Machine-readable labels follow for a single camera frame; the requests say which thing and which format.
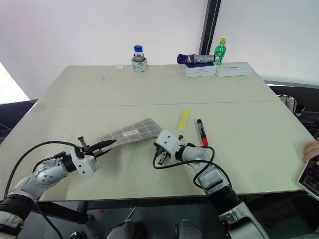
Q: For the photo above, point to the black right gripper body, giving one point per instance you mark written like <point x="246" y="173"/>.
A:
<point x="163" y="157"/>

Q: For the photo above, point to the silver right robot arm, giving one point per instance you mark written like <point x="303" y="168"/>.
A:
<point x="216" y="184"/>

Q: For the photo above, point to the white phone box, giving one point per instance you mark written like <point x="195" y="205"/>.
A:
<point x="200" y="70"/>

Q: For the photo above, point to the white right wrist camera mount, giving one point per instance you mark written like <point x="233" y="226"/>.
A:
<point x="168" y="141"/>

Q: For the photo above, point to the green plastic bottle yellow cap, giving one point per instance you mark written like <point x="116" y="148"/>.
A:
<point x="219" y="51"/>

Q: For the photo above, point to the black table frame bar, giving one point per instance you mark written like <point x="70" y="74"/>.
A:
<point x="62" y="211"/>

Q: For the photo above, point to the yellow highlighter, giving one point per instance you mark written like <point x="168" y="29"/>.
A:
<point x="184" y="119"/>

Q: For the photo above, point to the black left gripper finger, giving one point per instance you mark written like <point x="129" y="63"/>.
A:
<point x="106" y="144"/>
<point x="102" y="153"/>

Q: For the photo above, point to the grey grid pouch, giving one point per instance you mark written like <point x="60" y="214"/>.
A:
<point x="134" y="133"/>

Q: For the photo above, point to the small white plastic piece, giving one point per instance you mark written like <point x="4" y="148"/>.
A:
<point x="120" y="66"/>

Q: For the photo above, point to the dark rounded shape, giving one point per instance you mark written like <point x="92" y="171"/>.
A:
<point x="125" y="230"/>
<point x="187" y="230"/>

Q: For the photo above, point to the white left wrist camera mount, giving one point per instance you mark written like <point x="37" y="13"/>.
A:
<point x="86" y="165"/>

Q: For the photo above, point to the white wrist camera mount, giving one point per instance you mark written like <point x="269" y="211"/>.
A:
<point x="86" y="165"/>
<point x="168" y="141"/>

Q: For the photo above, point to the bystander hand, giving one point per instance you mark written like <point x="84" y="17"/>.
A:
<point x="311" y="150"/>

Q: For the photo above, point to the handheld tablet device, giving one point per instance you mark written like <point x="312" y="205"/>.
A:
<point x="309" y="178"/>

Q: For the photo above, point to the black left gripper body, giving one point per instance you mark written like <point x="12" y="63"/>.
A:
<point x="84" y="150"/>

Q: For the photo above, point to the blue-capped white bottle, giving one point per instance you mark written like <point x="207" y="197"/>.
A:
<point x="138" y="51"/>

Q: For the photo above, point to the white flat box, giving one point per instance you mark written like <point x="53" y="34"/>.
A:
<point x="233" y="69"/>

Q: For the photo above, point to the red marker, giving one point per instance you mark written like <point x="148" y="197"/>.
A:
<point x="202" y="133"/>

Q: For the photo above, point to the dark vertical wall post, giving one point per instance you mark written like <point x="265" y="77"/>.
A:
<point x="209" y="25"/>

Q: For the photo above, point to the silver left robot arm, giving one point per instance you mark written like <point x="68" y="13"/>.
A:
<point x="43" y="178"/>

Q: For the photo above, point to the purple folded umbrella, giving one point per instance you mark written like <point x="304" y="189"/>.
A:
<point x="195" y="58"/>

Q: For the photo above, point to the white tape roll green print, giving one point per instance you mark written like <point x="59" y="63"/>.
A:
<point x="139" y="64"/>

